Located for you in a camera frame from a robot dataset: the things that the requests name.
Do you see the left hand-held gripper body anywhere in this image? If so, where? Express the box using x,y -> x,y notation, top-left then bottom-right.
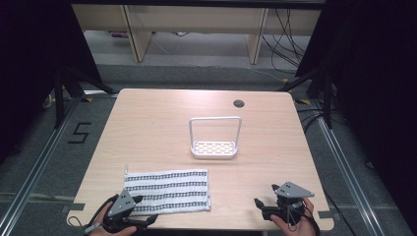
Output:
101,189 -> 148,234

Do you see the dark curtain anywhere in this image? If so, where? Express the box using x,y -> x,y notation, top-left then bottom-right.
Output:
0,0 -> 104,166
294,0 -> 417,230

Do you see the bundle of black cables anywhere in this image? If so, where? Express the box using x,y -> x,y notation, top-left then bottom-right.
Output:
261,8 -> 312,73

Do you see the black metal stand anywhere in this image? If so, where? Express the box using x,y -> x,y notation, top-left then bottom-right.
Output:
53,66 -> 116,130
278,64 -> 334,130

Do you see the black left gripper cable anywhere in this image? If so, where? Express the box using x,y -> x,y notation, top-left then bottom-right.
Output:
69,194 -> 120,234

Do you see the black floor cable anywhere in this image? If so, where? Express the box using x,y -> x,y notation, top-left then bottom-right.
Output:
322,186 -> 359,236
295,106 -> 345,134

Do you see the white rack with handle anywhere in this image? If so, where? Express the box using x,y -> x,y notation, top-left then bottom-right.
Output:
188,116 -> 244,160

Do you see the person's right hand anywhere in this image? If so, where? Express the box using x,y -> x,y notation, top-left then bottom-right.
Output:
269,196 -> 318,236

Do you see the white striped cloth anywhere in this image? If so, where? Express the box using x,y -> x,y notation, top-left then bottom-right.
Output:
123,164 -> 212,217

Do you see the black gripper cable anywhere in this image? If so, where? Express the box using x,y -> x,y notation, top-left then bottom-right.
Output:
284,198 -> 322,236
69,194 -> 120,234

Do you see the thin white floor cable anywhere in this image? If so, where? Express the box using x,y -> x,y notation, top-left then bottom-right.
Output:
243,66 -> 287,84

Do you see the beige wooden desk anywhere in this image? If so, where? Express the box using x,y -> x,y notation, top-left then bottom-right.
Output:
71,3 -> 323,66

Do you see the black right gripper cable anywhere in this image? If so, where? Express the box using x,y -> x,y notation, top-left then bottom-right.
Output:
284,198 -> 322,236

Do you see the person's left hand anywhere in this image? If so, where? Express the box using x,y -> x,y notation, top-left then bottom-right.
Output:
88,201 -> 138,236

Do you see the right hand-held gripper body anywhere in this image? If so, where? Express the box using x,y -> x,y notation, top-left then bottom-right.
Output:
262,181 -> 316,227

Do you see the aluminium floor rail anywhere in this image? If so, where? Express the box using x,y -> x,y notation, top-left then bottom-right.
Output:
313,99 -> 387,236
0,97 -> 83,228

